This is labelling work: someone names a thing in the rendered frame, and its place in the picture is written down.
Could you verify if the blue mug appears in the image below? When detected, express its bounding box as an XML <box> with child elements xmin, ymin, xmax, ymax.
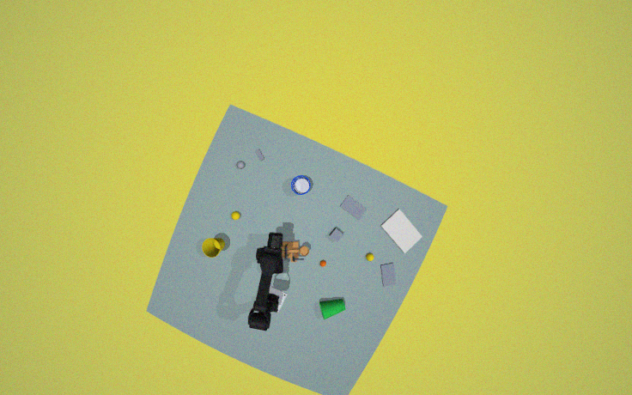
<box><xmin>291</xmin><ymin>175</ymin><xmax>311</xmax><ymax>195</ymax></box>

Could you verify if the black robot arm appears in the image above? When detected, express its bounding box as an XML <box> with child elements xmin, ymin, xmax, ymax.
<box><xmin>248</xmin><ymin>232</ymin><xmax>283</xmax><ymax>331</ymax></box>

